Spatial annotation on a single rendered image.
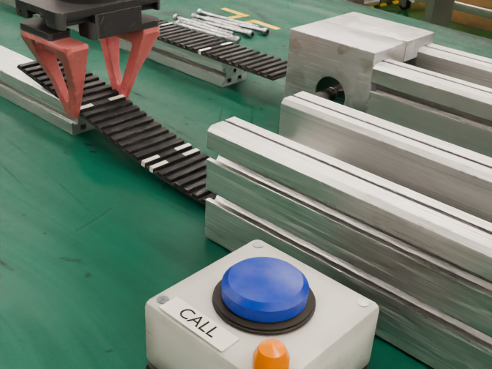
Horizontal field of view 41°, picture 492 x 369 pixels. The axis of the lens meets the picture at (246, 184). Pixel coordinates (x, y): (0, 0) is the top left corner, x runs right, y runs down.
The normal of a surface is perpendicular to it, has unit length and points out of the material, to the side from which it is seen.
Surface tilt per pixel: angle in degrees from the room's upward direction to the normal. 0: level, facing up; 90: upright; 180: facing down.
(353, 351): 90
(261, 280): 3
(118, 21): 90
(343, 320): 0
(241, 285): 3
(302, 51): 90
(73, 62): 111
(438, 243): 90
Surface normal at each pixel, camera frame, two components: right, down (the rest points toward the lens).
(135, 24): 0.74, 0.36
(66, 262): 0.05, -0.87
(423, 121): -0.68, 0.32
